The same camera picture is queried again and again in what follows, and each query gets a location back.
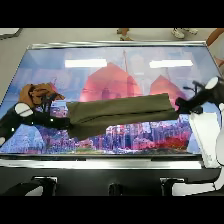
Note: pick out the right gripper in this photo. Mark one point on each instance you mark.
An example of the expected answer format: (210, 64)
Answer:
(186, 105)

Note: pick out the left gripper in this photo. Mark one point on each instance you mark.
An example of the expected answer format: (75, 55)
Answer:
(60, 123)

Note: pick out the olive green shirt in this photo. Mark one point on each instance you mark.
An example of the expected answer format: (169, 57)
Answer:
(116, 114)

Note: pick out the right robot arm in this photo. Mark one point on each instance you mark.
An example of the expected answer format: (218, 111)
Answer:
(220, 136)

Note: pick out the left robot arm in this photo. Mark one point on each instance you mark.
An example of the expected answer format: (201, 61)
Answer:
(10, 125)

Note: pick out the white garment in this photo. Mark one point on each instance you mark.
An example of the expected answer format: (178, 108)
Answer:
(205, 135)

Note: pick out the brown garment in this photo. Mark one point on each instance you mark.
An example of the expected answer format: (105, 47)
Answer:
(28, 93)

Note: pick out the person's legs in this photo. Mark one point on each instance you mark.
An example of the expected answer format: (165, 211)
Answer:
(124, 34)
(180, 32)

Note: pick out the silver frame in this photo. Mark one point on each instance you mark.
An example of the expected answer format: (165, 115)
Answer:
(100, 164)

